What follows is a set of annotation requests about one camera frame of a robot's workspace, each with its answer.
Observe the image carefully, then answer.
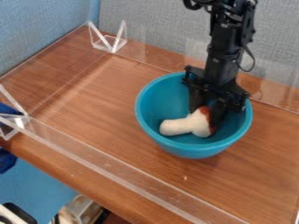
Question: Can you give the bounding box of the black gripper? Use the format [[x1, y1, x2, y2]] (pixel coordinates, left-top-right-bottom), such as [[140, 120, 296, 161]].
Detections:
[[182, 65, 250, 132]]

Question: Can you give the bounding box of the white brown toy mushroom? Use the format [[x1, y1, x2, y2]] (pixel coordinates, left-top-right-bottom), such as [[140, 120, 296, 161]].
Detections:
[[159, 106, 215, 137]]

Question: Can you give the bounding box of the blue plastic bowl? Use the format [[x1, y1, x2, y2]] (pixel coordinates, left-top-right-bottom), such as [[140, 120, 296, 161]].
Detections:
[[135, 73, 254, 159]]

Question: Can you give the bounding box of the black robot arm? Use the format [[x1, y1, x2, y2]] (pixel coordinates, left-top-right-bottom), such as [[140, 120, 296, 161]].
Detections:
[[182, 0, 258, 129]]

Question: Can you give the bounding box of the clear acrylic back barrier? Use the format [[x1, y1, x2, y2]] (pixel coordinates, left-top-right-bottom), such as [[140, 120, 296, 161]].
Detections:
[[87, 20, 299, 116]]

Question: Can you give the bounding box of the clear acrylic barrier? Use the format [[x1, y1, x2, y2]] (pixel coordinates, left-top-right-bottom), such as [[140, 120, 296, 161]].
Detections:
[[0, 111, 250, 224], [87, 20, 299, 116]]

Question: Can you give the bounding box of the clear acrylic front barrier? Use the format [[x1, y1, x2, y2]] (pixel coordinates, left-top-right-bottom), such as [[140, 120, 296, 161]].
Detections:
[[0, 111, 250, 224]]

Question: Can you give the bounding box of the clear box below table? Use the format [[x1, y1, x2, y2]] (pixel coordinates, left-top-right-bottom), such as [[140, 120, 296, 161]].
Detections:
[[49, 194, 104, 224]]

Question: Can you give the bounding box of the blue clamp at left edge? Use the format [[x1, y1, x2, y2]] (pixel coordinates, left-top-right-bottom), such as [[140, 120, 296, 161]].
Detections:
[[0, 101, 24, 175]]

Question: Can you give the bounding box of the black white object below table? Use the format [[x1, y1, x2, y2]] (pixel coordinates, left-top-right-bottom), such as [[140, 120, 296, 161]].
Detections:
[[0, 202, 37, 224]]

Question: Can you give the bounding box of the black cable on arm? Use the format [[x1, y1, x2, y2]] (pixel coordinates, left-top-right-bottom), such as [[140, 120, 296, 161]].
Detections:
[[235, 43, 258, 74]]

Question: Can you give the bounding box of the clear acrylic corner bracket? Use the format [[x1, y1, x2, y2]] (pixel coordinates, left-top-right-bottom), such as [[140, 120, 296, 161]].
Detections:
[[87, 20, 127, 53]]

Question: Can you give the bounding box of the clear acrylic left bracket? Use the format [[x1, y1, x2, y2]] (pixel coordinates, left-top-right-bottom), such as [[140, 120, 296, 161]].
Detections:
[[0, 84, 29, 141]]

